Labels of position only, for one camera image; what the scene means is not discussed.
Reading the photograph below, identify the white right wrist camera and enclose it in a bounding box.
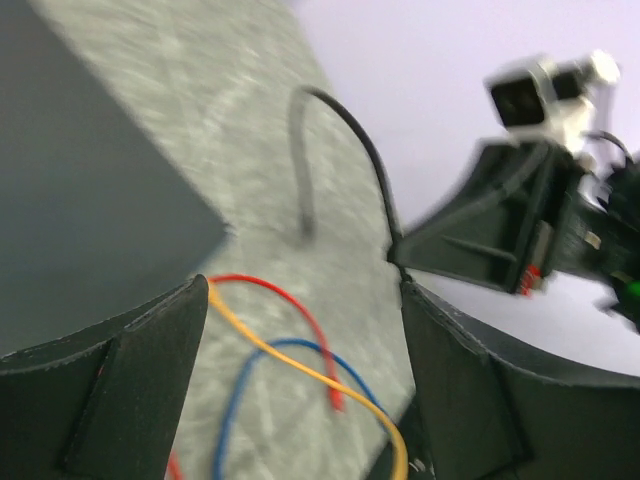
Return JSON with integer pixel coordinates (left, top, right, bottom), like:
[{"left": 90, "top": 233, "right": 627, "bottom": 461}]
[{"left": 484, "top": 50, "right": 621, "bottom": 153}]

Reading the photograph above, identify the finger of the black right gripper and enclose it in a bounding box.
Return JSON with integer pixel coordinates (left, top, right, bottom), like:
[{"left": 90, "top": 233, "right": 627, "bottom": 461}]
[{"left": 390, "top": 141, "right": 555, "bottom": 293}]

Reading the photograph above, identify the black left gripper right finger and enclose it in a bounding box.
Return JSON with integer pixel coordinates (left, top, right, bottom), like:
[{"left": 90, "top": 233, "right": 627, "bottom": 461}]
[{"left": 401, "top": 282, "right": 639, "bottom": 479}]

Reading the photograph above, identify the orange ethernet cable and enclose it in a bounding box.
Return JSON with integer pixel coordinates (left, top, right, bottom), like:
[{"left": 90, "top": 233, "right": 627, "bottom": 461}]
[{"left": 206, "top": 284, "right": 410, "bottom": 480}]

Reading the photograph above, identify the black ethernet cable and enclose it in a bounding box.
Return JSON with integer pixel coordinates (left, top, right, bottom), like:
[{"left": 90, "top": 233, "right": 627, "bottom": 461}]
[{"left": 290, "top": 85, "right": 406, "bottom": 251}]

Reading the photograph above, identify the red ethernet cable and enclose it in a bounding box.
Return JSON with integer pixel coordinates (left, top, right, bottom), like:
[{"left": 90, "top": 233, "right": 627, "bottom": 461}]
[{"left": 164, "top": 273, "right": 347, "bottom": 480}]

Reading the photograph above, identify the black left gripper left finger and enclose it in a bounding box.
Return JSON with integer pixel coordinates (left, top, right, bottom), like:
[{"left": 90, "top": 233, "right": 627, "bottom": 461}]
[{"left": 1, "top": 275, "right": 208, "bottom": 479}]

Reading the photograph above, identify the black network switch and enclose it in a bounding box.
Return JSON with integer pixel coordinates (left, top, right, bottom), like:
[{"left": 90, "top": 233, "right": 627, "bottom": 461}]
[{"left": 1, "top": 1, "right": 227, "bottom": 354}]

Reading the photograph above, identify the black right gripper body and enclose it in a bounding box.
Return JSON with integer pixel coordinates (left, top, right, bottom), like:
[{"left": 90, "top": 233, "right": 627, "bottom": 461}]
[{"left": 521, "top": 154, "right": 639, "bottom": 327}]

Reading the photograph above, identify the blue ethernet cable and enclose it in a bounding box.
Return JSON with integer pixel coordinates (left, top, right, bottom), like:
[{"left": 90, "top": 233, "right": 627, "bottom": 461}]
[{"left": 212, "top": 338, "right": 396, "bottom": 480}]

